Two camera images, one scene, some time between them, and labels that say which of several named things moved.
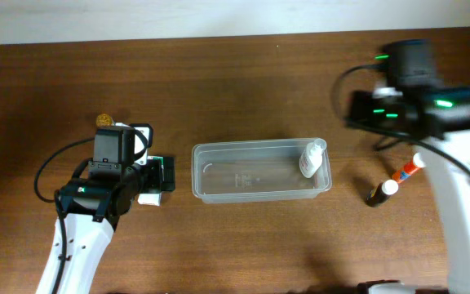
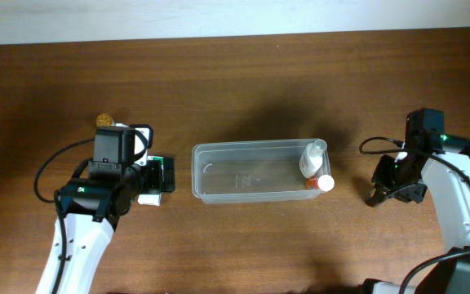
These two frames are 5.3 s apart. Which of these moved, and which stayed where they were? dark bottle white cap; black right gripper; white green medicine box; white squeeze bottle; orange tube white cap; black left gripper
Moved: black right gripper; orange tube white cap
Stayed: white green medicine box; dark bottle white cap; black left gripper; white squeeze bottle
